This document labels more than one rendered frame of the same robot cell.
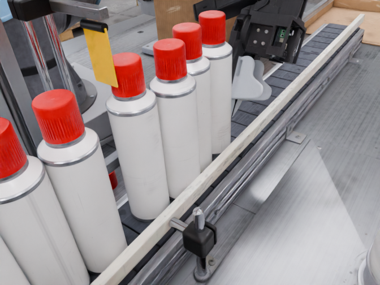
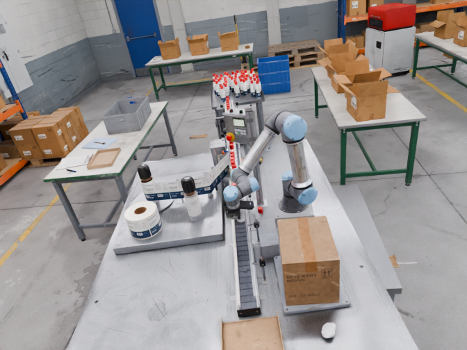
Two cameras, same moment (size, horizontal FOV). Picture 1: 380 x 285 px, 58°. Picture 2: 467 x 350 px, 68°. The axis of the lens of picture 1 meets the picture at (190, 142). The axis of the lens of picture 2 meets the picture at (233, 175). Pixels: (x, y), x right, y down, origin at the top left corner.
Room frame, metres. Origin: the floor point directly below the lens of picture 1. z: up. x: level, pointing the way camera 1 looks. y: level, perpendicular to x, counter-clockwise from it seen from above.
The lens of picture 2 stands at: (1.80, -1.05, 2.21)
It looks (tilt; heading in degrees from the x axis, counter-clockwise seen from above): 30 degrees down; 144
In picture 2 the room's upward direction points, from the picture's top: 9 degrees counter-clockwise
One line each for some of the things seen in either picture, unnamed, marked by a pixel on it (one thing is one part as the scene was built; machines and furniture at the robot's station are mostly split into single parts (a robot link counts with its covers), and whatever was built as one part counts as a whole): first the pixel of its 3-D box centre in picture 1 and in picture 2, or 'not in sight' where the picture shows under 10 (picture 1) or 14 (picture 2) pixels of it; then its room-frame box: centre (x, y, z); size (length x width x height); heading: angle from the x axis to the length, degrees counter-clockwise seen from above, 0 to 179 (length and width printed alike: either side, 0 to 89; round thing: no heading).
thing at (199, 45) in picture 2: not in sight; (199, 44); (-4.51, 3.23, 0.96); 0.43 x 0.42 x 0.37; 42
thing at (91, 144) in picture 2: not in sight; (99, 143); (-1.86, -0.07, 0.81); 0.32 x 0.24 x 0.01; 31
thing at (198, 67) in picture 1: (191, 105); not in sight; (0.38, -0.01, 0.98); 0.05 x 0.05 x 0.20
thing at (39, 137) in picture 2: not in sight; (42, 137); (-4.30, -0.23, 0.32); 1.20 x 0.83 x 0.64; 44
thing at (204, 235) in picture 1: (201, 245); not in sight; (0.23, 0.00, 0.89); 0.03 x 0.03 x 0.12; 51
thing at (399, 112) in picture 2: not in sight; (354, 117); (-0.50, 2.65, 0.39); 2.20 x 0.80 x 0.78; 135
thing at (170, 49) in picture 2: not in sight; (169, 48); (-4.96, 2.79, 0.97); 0.47 x 0.41 x 0.37; 131
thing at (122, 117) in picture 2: not in sight; (128, 114); (-2.10, 0.43, 0.91); 0.60 x 0.40 x 0.22; 139
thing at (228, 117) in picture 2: not in sight; (240, 126); (0.25, 0.20, 1.38); 0.17 x 0.10 x 0.19; 17
